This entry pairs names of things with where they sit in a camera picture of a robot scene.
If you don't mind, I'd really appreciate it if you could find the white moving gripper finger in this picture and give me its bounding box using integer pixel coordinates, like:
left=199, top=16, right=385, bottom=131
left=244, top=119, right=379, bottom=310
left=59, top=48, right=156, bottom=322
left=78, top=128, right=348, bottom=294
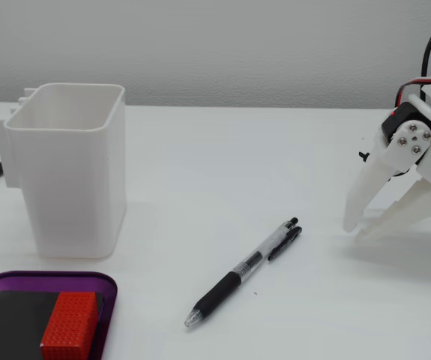
left=342, top=120, right=431, bottom=234

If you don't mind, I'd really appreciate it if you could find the white fixed gripper finger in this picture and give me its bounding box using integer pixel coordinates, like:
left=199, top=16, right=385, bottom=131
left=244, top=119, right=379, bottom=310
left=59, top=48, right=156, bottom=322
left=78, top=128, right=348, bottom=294
left=353, top=175, right=431, bottom=242

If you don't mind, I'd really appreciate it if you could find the black clear gel pen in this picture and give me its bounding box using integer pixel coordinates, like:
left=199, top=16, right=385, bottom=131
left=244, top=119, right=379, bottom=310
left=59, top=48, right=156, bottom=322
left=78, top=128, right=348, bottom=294
left=184, top=216, right=304, bottom=331

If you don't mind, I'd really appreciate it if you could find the white plastic pen holder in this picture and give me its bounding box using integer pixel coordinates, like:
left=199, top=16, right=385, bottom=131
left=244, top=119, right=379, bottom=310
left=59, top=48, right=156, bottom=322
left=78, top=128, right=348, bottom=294
left=0, top=82, right=127, bottom=260

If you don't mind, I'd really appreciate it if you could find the purple metal tray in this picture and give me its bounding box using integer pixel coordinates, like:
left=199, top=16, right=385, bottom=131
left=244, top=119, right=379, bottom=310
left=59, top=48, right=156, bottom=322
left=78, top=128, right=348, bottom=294
left=0, top=270, right=119, bottom=360

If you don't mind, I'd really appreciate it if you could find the red perforated block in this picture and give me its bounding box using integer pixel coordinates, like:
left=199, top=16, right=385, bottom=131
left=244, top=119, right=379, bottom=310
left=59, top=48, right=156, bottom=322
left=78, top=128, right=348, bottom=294
left=40, top=292, right=100, bottom=360

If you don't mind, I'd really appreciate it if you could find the black pad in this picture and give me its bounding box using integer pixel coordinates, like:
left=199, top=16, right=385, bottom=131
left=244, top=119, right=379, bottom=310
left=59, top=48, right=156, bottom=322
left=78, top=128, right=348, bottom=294
left=0, top=290, right=106, bottom=360

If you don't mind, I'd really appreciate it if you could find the red white servo wire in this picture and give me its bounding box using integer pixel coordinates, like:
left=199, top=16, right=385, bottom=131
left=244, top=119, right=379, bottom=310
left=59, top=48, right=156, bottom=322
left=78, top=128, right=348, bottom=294
left=392, top=73, right=431, bottom=116

